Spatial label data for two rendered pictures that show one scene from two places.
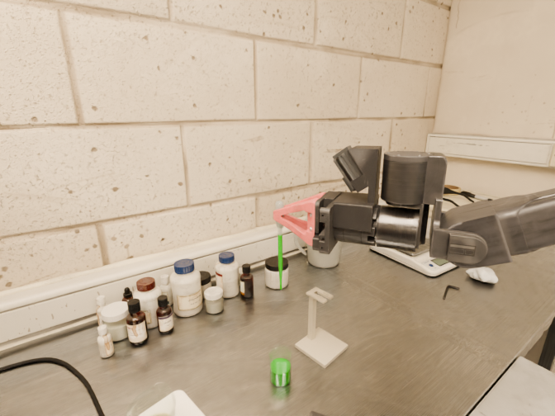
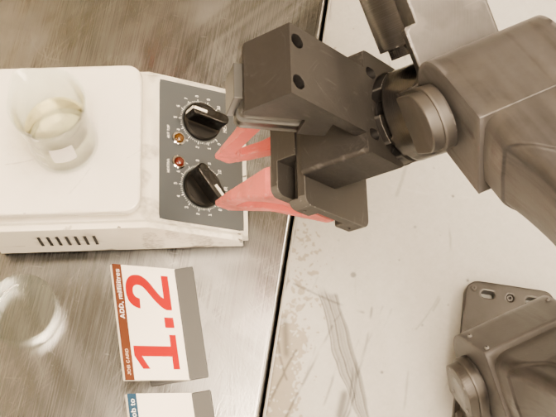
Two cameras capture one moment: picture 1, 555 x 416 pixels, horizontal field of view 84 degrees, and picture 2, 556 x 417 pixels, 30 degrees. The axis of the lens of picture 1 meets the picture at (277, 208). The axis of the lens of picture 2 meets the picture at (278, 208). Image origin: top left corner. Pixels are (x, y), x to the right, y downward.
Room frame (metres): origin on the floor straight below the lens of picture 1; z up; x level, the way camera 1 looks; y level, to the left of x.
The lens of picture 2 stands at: (-0.06, 0.26, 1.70)
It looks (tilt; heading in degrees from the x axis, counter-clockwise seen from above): 70 degrees down; 313
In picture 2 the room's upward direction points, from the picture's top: 1 degrees clockwise
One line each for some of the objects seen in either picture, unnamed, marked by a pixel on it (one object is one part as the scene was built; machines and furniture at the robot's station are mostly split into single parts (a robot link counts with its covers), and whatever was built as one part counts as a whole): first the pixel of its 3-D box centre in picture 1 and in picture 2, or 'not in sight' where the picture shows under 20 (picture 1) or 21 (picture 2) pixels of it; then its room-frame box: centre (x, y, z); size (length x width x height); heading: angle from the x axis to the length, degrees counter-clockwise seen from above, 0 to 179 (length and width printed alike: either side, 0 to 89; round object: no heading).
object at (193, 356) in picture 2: not in sight; (159, 321); (0.14, 0.18, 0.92); 0.09 x 0.06 x 0.04; 144
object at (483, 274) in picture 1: (483, 273); not in sight; (0.82, -0.61, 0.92); 0.08 x 0.08 x 0.04; 32
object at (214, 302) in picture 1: (214, 300); not in sight; (0.67, 0.16, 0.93); 0.05 x 0.05 x 0.05
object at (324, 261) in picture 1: (320, 240); not in sight; (0.93, -0.14, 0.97); 0.18 x 0.13 x 0.15; 109
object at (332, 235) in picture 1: (351, 222); not in sight; (0.41, -0.10, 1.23); 0.10 x 0.07 x 0.07; 156
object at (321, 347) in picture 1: (322, 322); not in sight; (0.54, -0.09, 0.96); 0.08 x 0.08 x 0.13; 44
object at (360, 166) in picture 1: (353, 183); not in sight; (0.41, -0.10, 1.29); 0.07 x 0.06 x 0.11; 156
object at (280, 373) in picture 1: (280, 366); not in sight; (0.46, -0.01, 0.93); 0.04 x 0.04 x 0.06
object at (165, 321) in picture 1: (163, 313); not in sight; (0.60, 0.26, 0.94); 0.03 x 0.03 x 0.08
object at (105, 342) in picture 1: (105, 340); not in sight; (0.52, 0.35, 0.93); 0.03 x 0.03 x 0.07
